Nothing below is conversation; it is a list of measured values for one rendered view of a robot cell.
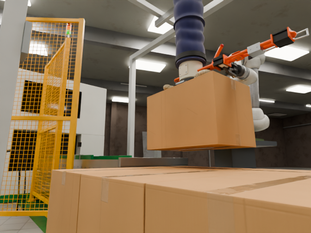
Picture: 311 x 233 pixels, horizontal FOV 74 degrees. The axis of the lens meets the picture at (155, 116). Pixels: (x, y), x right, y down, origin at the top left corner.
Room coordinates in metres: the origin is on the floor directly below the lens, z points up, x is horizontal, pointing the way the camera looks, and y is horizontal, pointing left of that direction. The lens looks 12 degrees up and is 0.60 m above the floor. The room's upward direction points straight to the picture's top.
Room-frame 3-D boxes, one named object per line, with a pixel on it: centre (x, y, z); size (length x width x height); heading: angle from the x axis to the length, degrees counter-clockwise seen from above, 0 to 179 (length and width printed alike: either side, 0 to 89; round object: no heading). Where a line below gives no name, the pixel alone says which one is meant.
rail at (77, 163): (2.37, 0.99, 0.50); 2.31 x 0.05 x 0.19; 40
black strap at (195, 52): (1.41, -0.26, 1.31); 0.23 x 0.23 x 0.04
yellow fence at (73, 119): (1.99, 1.18, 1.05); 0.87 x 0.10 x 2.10; 92
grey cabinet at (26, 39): (1.67, 1.16, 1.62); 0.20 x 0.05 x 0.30; 40
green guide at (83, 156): (2.68, 1.17, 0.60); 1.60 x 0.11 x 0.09; 40
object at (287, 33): (0.94, -0.64, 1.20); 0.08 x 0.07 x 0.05; 40
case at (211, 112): (1.40, -0.28, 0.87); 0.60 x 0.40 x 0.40; 39
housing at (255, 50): (1.05, -0.56, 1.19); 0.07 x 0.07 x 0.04; 40
